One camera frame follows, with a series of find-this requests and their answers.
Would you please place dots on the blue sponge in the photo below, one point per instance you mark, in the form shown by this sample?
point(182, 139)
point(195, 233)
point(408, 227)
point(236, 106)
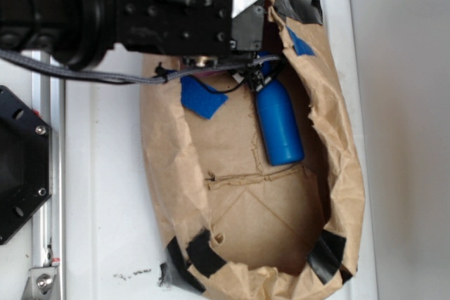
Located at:
point(202, 100)

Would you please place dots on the metal corner bracket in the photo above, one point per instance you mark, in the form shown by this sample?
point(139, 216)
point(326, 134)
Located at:
point(42, 284)

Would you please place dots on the aluminium rail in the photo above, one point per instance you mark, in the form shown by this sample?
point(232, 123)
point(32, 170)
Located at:
point(48, 233)

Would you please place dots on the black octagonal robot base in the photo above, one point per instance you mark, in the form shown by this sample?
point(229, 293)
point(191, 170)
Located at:
point(25, 164)

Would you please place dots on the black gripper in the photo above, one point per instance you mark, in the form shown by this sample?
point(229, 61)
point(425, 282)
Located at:
point(201, 31)

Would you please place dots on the blue plastic bottle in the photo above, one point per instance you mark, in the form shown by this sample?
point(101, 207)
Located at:
point(276, 116)

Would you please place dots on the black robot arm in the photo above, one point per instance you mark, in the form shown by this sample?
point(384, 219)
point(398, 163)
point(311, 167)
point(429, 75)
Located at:
point(79, 33)

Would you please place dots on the brown paper bag tray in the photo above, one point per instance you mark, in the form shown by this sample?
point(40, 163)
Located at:
point(234, 226)

